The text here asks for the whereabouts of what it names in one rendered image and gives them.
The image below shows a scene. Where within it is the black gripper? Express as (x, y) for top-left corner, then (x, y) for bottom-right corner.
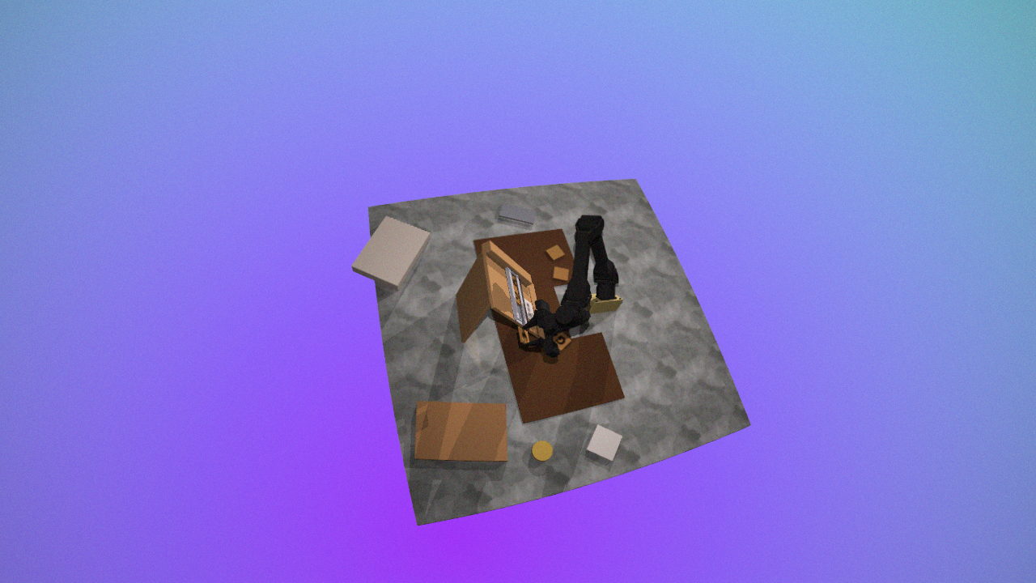
(522, 299), (569, 358)

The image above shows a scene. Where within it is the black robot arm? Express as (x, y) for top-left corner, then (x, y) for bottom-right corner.
(536, 215), (618, 334)

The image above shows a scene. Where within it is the tan flat rectangular card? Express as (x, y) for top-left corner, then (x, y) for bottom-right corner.
(414, 401), (507, 462)

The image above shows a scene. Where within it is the yellow round disc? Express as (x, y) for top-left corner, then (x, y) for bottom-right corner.
(531, 440), (553, 462)

